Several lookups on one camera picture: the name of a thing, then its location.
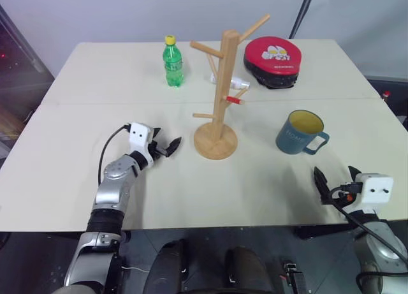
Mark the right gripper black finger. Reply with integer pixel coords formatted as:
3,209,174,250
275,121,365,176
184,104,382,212
347,165,363,183
313,166,331,206

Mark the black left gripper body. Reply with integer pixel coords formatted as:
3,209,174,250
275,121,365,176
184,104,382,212
148,135,168,163

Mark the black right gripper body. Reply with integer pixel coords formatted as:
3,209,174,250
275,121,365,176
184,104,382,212
328,180,364,212

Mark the wooden mug tree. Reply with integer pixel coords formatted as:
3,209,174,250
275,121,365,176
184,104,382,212
190,13,272,161

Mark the blue enamel mug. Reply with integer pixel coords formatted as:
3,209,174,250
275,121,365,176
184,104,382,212
275,110,330,156

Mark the green plastic bottle yellow cap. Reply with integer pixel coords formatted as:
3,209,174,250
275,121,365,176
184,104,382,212
162,34,186,88

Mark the black equipment with red knob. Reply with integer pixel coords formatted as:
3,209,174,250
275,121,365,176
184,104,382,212
366,77,408,131

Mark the small white bottle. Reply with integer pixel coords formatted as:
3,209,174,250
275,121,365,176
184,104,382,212
210,73,251,90

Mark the dark rounded shape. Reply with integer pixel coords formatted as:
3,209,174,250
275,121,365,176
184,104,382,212
143,239,189,294

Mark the red and black punch pad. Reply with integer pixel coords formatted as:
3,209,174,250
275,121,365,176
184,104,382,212
243,36,303,90

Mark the dark glass cabinet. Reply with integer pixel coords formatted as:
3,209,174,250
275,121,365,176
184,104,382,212
0,3,55,163

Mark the black tripod leg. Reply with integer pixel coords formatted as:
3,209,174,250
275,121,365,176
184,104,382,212
288,0,316,40

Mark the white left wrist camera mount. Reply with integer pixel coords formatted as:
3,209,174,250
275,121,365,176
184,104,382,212
128,122,156,161

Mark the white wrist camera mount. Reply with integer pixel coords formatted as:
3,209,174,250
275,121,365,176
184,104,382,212
354,172,394,214
128,122,156,161

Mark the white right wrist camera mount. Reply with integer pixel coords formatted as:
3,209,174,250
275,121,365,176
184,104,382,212
354,172,394,214

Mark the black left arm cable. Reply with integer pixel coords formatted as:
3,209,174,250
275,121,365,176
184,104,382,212
98,124,132,184

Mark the black strap device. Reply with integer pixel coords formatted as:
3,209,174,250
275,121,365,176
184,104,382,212
279,259,309,294

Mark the thin white cable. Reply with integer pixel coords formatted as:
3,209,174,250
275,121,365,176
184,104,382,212
122,265,149,274

